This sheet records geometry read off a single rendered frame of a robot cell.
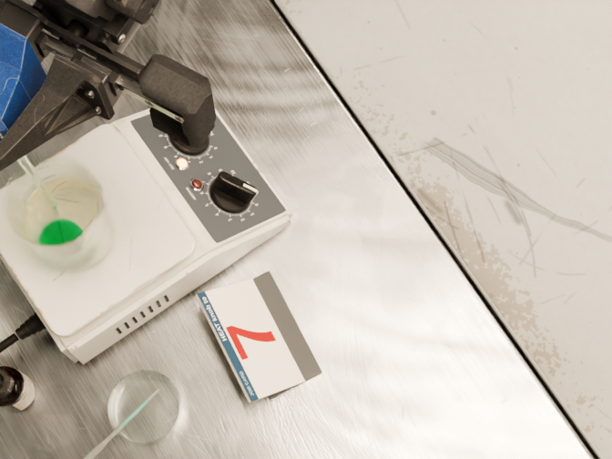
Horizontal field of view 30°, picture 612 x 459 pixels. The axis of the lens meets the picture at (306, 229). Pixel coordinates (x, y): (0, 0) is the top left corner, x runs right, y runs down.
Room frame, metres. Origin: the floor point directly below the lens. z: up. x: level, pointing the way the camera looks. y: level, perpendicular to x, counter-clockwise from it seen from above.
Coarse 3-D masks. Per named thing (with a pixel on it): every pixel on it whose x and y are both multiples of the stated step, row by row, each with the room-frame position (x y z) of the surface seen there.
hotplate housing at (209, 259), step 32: (128, 128) 0.30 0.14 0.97; (192, 224) 0.23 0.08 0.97; (288, 224) 0.24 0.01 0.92; (0, 256) 0.20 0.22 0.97; (192, 256) 0.20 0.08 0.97; (224, 256) 0.21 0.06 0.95; (160, 288) 0.18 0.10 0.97; (192, 288) 0.19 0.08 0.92; (32, 320) 0.16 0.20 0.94; (128, 320) 0.16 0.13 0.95; (64, 352) 0.13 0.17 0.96; (96, 352) 0.14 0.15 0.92
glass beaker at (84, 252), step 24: (48, 168) 0.24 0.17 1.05; (72, 168) 0.24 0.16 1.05; (24, 192) 0.22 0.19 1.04; (96, 216) 0.20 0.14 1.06; (24, 240) 0.18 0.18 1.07; (72, 240) 0.18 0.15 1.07; (96, 240) 0.19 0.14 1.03; (48, 264) 0.18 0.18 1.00; (72, 264) 0.18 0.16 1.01; (96, 264) 0.19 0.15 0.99
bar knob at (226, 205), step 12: (216, 180) 0.26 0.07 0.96; (228, 180) 0.26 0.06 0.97; (240, 180) 0.26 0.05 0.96; (216, 192) 0.25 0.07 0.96; (228, 192) 0.26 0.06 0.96; (240, 192) 0.25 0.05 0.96; (252, 192) 0.26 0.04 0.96; (216, 204) 0.25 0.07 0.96; (228, 204) 0.25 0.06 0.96; (240, 204) 0.25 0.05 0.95
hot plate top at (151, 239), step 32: (96, 128) 0.29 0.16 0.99; (96, 160) 0.27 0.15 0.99; (128, 160) 0.27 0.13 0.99; (0, 192) 0.24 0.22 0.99; (128, 192) 0.24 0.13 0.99; (160, 192) 0.24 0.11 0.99; (0, 224) 0.21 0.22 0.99; (128, 224) 0.22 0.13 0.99; (160, 224) 0.22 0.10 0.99; (32, 256) 0.19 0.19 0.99; (128, 256) 0.20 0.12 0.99; (160, 256) 0.20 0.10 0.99; (32, 288) 0.17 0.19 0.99; (64, 288) 0.17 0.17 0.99; (96, 288) 0.17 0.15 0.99; (128, 288) 0.17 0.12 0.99; (64, 320) 0.15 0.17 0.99; (96, 320) 0.15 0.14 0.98
